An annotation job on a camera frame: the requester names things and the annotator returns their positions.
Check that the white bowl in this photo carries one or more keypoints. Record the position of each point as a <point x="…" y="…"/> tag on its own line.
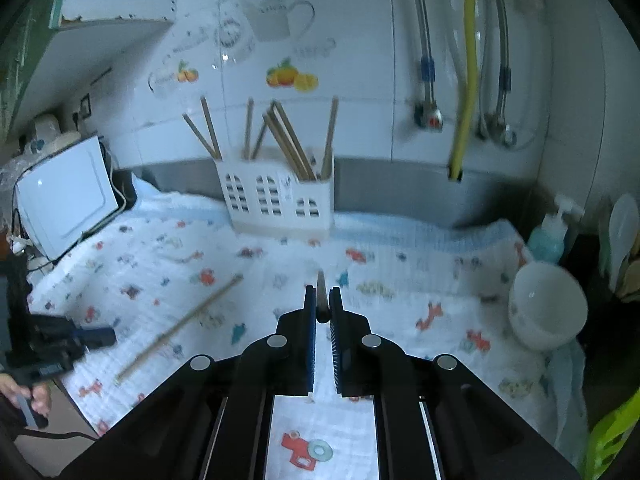
<point x="547" y="305"/>

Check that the bunch of wooden chopsticks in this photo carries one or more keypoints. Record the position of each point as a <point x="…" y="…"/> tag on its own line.
<point x="290" y="145"/>

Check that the white plastic utensil holder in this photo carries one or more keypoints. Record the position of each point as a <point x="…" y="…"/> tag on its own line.
<point x="272" y="200"/>

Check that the white rice paddle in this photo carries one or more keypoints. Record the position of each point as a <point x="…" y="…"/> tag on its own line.
<point x="622" y="232"/>

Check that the white microwave oven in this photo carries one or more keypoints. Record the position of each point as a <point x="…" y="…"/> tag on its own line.
<point x="65" y="200"/>

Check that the light blue towel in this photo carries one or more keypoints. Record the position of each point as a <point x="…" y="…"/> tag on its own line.
<point x="567" y="400"/>

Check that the metal valve with red knob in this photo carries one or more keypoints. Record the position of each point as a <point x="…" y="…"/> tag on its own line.
<point x="429" y="116"/>

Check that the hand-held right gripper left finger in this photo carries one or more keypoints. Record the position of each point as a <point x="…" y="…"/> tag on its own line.
<point x="310" y="345"/>

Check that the wooden chopstick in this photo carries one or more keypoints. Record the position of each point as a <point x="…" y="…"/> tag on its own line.
<point x="175" y="330"/>
<point x="322" y="295"/>

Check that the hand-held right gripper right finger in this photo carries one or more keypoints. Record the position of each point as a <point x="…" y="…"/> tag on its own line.
<point x="336" y="350"/>

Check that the person's left hand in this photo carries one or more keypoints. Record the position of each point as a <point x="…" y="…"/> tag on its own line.
<point x="40" y="400"/>

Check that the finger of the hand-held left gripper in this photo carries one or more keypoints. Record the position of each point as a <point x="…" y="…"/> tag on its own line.
<point x="95" y="336"/>

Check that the wall socket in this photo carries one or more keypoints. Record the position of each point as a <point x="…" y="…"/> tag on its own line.
<point x="84" y="105"/>

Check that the green plastic basket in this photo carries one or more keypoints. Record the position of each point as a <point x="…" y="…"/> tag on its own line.
<point x="615" y="440"/>

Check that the printed white cloth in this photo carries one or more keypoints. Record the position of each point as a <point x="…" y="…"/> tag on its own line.
<point x="425" y="285"/>

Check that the blue soap dispenser bottle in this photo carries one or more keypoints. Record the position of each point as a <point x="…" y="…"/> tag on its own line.
<point x="547" y="240"/>

